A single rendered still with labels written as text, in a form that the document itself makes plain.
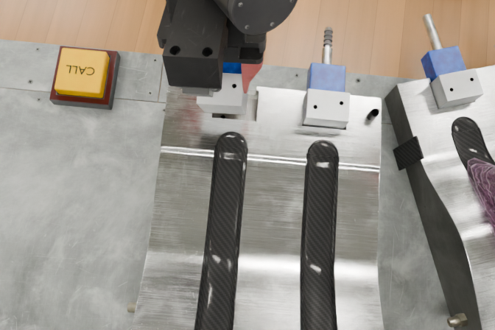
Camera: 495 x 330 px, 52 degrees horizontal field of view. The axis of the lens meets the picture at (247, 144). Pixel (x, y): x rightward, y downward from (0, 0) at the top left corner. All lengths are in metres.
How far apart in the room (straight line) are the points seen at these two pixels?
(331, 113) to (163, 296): 0.27
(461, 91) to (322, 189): 0.22
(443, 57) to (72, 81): 0.48
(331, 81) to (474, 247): 0.25
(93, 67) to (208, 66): 0.33
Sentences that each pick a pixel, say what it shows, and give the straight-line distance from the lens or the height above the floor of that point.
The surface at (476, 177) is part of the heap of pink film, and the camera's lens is 0.67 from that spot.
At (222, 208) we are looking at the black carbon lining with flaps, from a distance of 0.59.
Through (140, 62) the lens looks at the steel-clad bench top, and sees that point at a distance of 0.74.
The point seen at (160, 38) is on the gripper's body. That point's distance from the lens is 0.49.
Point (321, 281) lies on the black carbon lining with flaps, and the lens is 0.59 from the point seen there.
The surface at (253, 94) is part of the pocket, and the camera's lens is 0.63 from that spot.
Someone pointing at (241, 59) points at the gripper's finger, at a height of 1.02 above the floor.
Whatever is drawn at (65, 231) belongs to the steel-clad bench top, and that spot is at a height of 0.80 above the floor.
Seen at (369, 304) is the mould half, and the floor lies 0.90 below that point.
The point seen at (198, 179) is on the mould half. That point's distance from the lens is 0.59.
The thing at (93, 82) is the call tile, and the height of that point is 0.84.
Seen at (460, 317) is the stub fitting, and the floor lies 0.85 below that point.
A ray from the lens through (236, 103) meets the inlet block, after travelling 0.55.
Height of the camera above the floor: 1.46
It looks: 75 degrees down
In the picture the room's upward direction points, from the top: 10 degrees clockwise
